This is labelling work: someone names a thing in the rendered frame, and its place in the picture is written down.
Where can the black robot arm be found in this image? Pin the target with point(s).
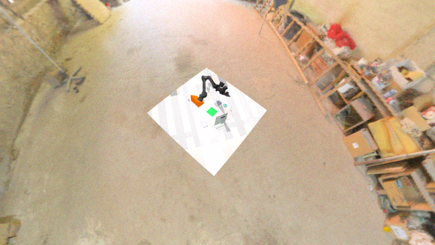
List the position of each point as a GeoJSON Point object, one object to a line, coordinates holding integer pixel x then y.
{"type": "Point", "coordinates": [215, 86]}

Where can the green flat square patch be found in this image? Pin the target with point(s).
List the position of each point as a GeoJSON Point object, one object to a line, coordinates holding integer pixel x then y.
{"type": "Point", "coordinates": [211, 111]}

